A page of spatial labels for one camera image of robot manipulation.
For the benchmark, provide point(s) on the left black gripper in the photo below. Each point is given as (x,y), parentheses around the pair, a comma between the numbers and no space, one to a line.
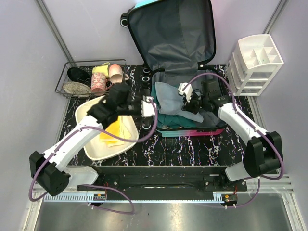
(140,104)

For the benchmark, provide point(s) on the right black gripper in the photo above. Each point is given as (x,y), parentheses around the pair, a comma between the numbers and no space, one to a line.
(188,106)

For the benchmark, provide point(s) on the teal cloth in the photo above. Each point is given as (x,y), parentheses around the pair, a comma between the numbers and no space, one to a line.
(169,121)

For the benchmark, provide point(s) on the blue cloth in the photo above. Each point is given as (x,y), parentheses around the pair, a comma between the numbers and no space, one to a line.
(171,103)

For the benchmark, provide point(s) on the yellow towel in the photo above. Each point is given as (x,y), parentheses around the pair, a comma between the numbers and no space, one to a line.
(118,129)

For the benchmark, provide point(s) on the pink and teal kids suitcase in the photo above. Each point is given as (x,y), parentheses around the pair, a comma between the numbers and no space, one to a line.
(176,40)

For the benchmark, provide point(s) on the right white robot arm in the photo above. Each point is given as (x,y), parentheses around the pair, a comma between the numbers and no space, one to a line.
(263,153)

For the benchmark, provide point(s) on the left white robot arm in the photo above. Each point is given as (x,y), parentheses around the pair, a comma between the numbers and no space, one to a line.
(49,169)

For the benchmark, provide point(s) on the plain pink mug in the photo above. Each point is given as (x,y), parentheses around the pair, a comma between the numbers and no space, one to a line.
(116,74)

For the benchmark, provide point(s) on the patterned pink mug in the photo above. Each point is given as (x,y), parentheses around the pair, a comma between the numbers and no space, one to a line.
(98,84)

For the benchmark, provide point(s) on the yellow mug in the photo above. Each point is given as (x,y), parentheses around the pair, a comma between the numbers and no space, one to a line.
(104,69)

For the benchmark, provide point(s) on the black marble pattern mat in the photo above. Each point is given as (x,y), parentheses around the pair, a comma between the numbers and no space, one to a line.
(223,149)

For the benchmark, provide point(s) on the white plastic basin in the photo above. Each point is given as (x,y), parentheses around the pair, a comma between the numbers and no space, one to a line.
(97,150)

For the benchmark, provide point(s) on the speckled grey plate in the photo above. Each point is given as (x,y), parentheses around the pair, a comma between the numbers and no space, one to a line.
(76,88)

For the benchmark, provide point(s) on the black bowl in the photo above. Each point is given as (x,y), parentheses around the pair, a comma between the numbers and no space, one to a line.
(76,74)

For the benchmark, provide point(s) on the white drawer organizer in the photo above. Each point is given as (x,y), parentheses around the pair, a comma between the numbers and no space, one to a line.
(253,64)

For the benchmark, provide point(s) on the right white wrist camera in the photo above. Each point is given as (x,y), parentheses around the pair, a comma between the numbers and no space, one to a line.
(185,89)

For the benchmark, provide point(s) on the black wire dish rack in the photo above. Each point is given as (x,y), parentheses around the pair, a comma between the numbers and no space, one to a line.
(88,66)

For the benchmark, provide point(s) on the aluminium frame rail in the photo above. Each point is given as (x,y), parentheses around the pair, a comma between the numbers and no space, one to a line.
(89,194)

